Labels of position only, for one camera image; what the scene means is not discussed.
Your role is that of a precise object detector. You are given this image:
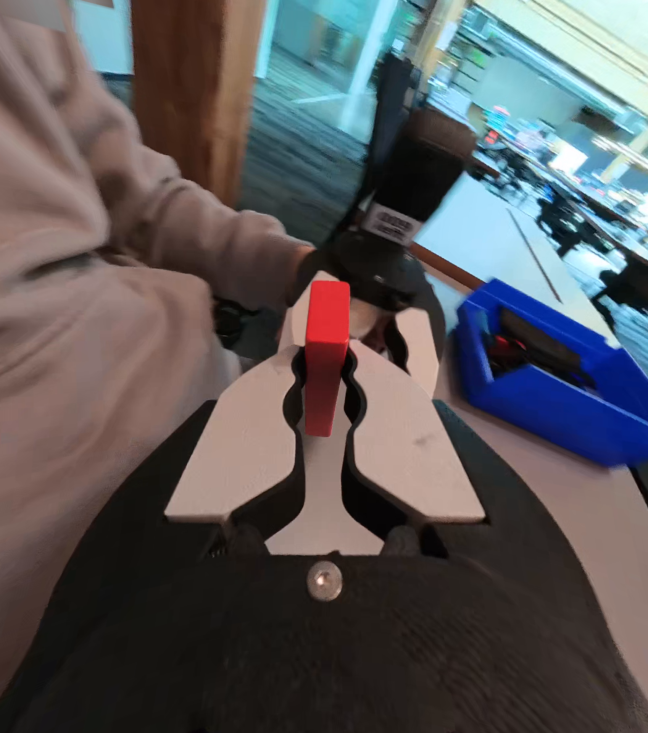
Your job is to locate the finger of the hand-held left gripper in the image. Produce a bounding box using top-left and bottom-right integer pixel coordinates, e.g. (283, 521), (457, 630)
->
(277, 283), (314, 360)
(395, 308), (440, 397)

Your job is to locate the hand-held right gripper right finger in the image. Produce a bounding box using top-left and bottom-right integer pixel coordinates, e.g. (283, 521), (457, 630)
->
(343, 349), (487, 526)

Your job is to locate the blue plastic bin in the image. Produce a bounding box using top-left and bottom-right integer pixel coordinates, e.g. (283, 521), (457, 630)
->
(453, 279), (648, 467)

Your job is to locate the person's beige sweatshirt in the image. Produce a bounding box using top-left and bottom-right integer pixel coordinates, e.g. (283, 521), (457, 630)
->
(0, 0), (233, 733)

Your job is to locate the black office chair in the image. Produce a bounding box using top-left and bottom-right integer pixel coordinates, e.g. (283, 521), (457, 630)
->
(367, 50), (419, 178)

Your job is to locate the person's left forearm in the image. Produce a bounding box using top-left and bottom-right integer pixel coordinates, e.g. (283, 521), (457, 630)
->
(89, 143), (319, 327)

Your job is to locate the row of background tables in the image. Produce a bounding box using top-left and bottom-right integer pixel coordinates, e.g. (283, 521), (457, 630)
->
(473, 103), (648, 321)

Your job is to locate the wooden post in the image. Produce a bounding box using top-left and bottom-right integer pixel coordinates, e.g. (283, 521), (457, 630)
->
(129, 0), (268, 210)

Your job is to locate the grey desk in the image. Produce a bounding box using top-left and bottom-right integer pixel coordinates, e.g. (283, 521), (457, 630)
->
(264, 269), (648, 733)

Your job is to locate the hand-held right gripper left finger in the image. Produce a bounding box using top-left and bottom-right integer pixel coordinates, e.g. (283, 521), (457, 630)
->
(164, 345), (306, 525)

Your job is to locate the red wooden block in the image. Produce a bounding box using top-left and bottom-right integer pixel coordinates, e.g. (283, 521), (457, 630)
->
(304, 280), (352, 438)

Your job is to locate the white table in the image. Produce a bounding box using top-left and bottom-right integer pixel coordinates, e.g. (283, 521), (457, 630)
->
(413, 172), (622, 347)

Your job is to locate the red tool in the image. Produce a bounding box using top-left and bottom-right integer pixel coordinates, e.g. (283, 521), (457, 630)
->
(487, 335), (528, 362)

